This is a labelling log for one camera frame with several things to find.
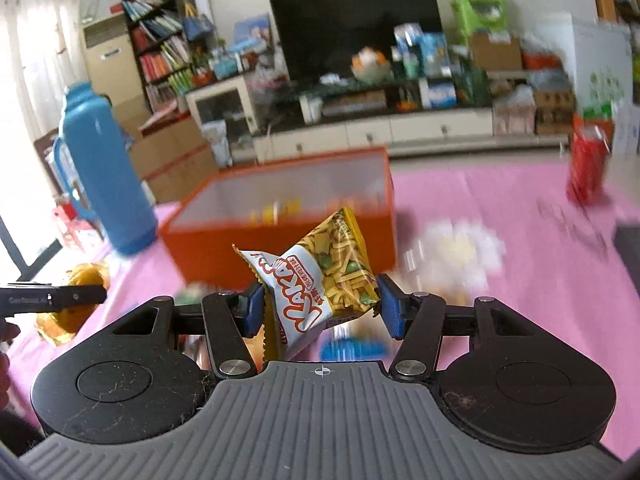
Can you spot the green plastic rack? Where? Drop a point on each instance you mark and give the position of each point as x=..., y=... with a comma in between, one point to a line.
x=475, y=5

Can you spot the blue biscuit packet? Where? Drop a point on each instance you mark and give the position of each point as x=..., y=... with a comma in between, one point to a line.
x=350, y=349

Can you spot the black television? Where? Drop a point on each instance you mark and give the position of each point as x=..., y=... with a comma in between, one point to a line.
x=350, y=20

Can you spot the yellow snack packet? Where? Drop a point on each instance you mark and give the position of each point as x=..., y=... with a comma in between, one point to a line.
x=320, y=280

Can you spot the brown cardboard box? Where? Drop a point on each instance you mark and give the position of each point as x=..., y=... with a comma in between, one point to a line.
x=495, y=52

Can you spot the white curtain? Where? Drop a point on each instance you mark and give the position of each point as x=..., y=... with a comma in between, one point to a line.
x=40, y=35

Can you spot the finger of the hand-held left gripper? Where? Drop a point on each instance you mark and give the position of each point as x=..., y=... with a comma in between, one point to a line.
x=65, y=297

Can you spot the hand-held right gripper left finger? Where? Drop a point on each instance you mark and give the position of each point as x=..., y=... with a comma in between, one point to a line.
x=252, y=307

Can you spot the white crochet doily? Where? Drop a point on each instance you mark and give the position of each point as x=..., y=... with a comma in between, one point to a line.
x=460, y=250

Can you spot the cardboard box orange stripe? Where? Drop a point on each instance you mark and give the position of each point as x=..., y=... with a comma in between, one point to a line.
x=175, y=160

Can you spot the orange storage box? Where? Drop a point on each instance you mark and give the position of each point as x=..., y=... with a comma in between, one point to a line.
x=210, y=250

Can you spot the beige standing air conditioner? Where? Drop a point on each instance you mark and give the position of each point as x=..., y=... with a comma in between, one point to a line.
x=112, y=60

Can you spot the dark blue cloth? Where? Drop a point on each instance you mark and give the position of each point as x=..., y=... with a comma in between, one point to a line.
x=627, y=252

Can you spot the golden clear snack bag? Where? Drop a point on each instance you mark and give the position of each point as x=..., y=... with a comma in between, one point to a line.
x=82, y=272

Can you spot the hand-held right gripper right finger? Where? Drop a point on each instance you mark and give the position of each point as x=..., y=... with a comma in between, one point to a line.
x=392, y=310

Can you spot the dark bookshelf with books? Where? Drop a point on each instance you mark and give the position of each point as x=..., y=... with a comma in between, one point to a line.
x=160, y=35

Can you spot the blue white carton pack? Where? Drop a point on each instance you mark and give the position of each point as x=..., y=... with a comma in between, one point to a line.
x=425, y=47

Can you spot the blue thermos jug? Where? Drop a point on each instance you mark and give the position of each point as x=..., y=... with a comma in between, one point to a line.
x=100, y=160

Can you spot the pink tablecloth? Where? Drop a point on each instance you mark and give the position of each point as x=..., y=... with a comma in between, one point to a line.
x=525, y=270

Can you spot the red drink can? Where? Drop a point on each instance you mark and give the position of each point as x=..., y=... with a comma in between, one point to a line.
x=587, y=165

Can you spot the white television cabinet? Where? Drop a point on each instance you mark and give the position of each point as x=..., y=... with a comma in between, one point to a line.
x=370, y=132

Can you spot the white box green print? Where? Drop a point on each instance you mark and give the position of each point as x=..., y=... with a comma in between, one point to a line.
x=600, y=60

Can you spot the white glass door cabinet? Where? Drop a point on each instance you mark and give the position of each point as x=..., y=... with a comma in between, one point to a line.
x=220, y=105

